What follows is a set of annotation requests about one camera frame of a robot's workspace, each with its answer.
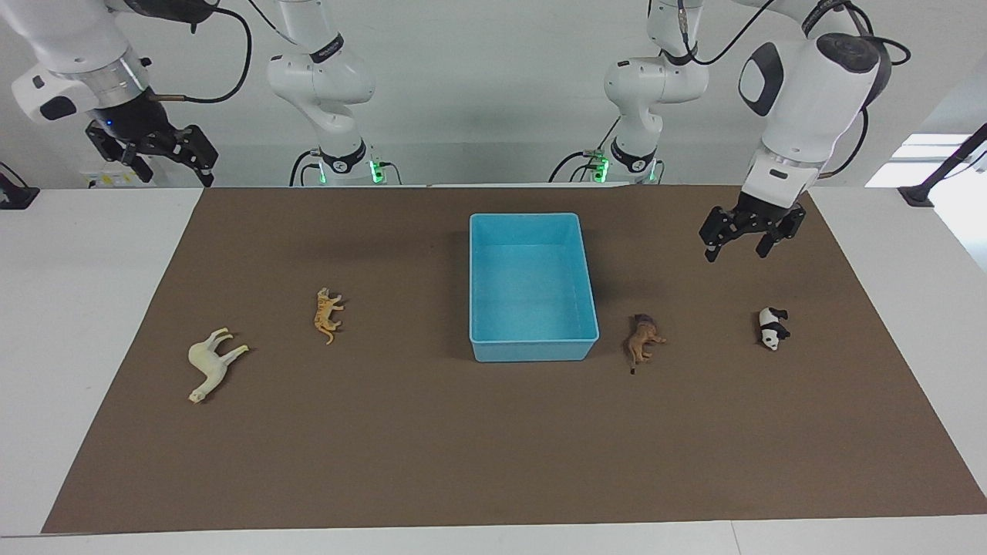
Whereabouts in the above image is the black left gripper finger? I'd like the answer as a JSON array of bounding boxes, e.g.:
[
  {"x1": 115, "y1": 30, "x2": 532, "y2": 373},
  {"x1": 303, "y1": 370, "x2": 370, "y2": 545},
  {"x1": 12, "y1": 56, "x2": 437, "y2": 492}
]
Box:
[
  {"x1": 755, "y1": 207, "x2": 807, "y2": 260},
  {"x1": 699, "y1": 206, "x2": 738, "y2": 264}
]

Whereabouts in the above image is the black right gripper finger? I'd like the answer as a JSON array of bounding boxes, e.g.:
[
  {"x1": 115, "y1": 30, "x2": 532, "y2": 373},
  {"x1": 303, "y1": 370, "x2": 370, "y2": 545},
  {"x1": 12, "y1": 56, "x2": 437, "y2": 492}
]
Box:
[
  {"x1": 86, "y1": 121, "x2": 154, "y2": 183},
  {"x1": 178, "y1": 125, "x2": 220, "y2": 188}
]

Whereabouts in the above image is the black white panda toy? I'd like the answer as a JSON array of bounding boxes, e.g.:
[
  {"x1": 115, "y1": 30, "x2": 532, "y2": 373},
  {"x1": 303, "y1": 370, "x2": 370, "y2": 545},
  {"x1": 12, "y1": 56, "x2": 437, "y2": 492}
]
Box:
[{"x1": 757, "y1": 307, "x2": 792, "y2": 352}]

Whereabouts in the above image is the brown lion toy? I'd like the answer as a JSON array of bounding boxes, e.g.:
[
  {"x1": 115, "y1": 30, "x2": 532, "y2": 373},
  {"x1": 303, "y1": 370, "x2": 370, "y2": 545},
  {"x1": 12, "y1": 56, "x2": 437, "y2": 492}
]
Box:
[{"x1": 623, "y1": 314, "x2": 668, "y2": 375}]

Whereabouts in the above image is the orange tiger toy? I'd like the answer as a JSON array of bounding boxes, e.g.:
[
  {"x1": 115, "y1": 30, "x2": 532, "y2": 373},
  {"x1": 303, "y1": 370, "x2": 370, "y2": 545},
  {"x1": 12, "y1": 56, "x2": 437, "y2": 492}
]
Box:
[{"x1": 312, "y1": 288, "x2": 345, "y2": 345}]

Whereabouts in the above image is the cream horse toy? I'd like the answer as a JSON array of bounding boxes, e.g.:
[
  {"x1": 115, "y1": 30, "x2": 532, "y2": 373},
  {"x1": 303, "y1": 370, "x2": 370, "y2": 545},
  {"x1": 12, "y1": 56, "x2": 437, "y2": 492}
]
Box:
[{"x1": 187, "y1": 328, "x2": 251, "y2": 404}]

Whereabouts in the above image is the blue plastic storage box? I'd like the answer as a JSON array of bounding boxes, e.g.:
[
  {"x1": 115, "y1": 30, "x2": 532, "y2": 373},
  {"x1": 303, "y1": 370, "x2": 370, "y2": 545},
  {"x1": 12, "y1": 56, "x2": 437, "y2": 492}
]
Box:
[{"x1": 469, "y1": 213, "x2": 600, "y2": 363}]

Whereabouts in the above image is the brown table mat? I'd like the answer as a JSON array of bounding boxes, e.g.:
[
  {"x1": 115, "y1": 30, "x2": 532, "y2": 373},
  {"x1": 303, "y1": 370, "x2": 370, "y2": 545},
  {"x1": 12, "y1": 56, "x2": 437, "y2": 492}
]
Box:
[{"x1": 41, "y1": 183, "x2": 987, "y2": 534}]

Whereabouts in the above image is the white wall outlet box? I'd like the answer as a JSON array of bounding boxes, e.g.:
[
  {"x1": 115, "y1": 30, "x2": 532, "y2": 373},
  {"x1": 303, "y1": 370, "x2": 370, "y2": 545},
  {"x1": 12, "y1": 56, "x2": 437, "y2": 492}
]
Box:
[{"x1": 81, "y1": 163, "x2": 155, "y2": 188}]

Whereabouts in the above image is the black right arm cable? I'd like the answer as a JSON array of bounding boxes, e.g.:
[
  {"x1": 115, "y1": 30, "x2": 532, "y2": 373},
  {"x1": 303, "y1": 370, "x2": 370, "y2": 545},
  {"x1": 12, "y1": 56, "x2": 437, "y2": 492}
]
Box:
[{"x1": 150, "y1": 6, "x2": 254, "y2": 105}]

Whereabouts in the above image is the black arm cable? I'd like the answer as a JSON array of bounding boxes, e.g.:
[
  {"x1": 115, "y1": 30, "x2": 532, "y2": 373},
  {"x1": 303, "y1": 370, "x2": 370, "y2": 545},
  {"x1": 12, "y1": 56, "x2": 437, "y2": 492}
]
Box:
[
  {"x1": 802, "y1": 0, "x2": 912, "y2": 180},
  {"x1": 150, "y1": 6, "x2": 254, "y2": 105}
]

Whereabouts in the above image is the black right base cable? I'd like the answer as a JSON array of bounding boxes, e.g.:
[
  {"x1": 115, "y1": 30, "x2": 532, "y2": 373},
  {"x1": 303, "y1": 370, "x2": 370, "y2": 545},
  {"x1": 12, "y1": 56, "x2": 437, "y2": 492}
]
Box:
[{"x1": 289, "y1": 149, "x2": 322, "y2": 187}]

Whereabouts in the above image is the black base cable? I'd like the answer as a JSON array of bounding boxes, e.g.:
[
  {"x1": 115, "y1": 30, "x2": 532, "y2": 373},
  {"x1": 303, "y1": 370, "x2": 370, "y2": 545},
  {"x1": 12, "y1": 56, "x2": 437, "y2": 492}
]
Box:
[
  {"x1": 548, "y1": 116, "x2": 622, "y2": 184},
  {"x1": 289, "y1": 149, "x2": 322, "y2": 187}
]

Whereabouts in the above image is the black table clamp mount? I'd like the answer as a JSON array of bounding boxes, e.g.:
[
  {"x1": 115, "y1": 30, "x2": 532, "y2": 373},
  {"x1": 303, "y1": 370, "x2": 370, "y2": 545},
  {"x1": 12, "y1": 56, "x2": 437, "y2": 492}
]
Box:
[{"x1": 0, "y1": 162, "x2": 41, "y2": 210}]

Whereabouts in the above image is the black left base cable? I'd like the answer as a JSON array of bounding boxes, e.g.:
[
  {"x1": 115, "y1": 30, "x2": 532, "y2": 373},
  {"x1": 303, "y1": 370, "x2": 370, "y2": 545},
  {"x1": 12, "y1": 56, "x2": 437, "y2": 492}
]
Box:
[{"x1": 548, "y1": 116, "x2": 622, "y2": 184}]

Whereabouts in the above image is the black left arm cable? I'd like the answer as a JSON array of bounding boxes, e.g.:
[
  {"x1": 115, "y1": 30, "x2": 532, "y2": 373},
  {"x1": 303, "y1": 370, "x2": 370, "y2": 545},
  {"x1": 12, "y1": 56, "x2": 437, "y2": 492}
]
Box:
[{"x1": 802, "y1": 0, "x2": 912, "y2": 180}]

